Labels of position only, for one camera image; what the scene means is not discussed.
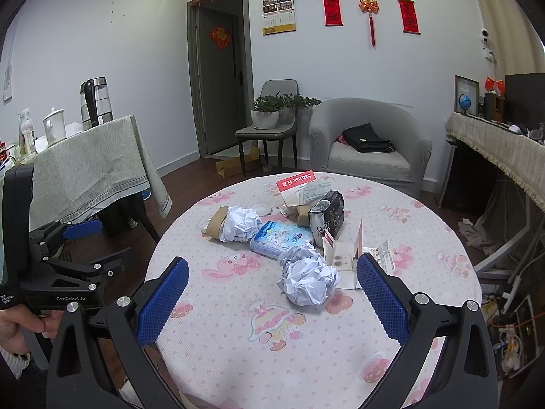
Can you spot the brown cardboard tape roll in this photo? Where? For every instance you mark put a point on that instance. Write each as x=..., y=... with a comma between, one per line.
x=213, y=227

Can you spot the beige lace sideboard cloth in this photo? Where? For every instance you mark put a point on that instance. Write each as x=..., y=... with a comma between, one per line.
x=521, y=158

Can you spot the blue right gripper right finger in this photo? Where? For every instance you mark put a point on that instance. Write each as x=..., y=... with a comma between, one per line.
x=389, y=308

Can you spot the electric glass kettle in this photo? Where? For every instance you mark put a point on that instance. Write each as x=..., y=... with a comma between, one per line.
x=96, y=107

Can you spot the red white SanDisk package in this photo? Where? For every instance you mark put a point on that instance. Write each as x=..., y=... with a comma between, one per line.
x=288, y=193

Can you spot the grey door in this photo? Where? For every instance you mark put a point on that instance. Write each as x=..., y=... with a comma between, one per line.
x=221, y=81

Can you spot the framed picture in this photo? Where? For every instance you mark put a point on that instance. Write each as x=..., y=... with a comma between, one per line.
x=463, y=85

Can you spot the black handbag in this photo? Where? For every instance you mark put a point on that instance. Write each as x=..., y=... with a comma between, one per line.
x=364, y=139

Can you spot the grey armchair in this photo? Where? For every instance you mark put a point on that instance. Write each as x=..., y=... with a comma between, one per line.
x=402, y=169

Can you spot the white plastic lid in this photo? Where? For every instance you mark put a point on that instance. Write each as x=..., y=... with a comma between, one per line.
x=262, y=209

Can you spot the cardboard box on floor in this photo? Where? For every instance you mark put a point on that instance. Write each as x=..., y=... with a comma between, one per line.
x=233, y=166

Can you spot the red couplet scroll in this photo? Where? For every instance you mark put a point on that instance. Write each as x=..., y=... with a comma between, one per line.
x=409, y=17
x=332, y=13

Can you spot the small white box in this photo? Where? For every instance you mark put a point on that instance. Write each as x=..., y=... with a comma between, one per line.
x=344, y=257

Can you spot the small blue globe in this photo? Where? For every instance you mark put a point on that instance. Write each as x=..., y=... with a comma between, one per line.
x=463, y=104

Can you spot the black snack bag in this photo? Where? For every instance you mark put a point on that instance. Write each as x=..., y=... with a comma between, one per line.
x=327, y=215

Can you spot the white security camera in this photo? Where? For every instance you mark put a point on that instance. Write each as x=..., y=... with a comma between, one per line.
x=487, y=45

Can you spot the blue tissue pack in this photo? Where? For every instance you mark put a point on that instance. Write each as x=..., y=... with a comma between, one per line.
x=275, y=238

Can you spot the beige patterned tablecloth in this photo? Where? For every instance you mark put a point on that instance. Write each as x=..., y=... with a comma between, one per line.
x=87, y=172

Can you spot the pink cartoon tablecloth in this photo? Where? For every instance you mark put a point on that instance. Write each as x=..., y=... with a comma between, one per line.
x=266, y=322

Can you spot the black monitor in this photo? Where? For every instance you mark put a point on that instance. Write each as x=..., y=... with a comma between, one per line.
x=524, y=99

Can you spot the grey dining chair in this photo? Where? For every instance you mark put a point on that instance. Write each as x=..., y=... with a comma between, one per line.
x=286, y=127

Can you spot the potted green plant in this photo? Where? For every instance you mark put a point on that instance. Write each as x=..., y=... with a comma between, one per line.
x=266, y=109

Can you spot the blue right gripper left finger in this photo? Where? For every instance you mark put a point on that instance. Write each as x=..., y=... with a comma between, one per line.
x=158, y=299

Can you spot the red fu door sticker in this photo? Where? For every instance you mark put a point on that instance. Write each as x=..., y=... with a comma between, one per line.
x=221, y=37

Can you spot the white ceramic mug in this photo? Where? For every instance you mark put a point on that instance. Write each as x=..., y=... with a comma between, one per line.
x=54, y=126

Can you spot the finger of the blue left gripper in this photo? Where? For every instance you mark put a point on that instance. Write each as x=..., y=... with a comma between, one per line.
x=84, y=229

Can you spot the person's left hand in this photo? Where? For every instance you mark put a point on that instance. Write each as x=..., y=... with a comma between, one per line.
x=17, y=318

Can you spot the beige curtain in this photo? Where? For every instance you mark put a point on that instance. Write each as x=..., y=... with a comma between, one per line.
x=516, y=46

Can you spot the left red couplet scroll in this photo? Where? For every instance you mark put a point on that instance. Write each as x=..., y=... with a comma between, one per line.
x=332, y=13

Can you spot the right red couplet scroll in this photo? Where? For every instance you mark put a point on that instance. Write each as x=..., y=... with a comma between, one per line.
x=409, y=17

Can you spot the paper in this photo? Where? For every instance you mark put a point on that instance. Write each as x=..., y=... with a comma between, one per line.
x=240, y=225

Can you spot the spray bottle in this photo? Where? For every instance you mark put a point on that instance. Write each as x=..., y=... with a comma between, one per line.
x=26, y=133

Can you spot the wall calendar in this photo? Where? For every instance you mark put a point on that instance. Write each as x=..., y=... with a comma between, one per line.
x=278, y=16

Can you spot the white paper ball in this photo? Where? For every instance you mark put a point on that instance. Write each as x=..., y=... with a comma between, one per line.
x=306, y=279

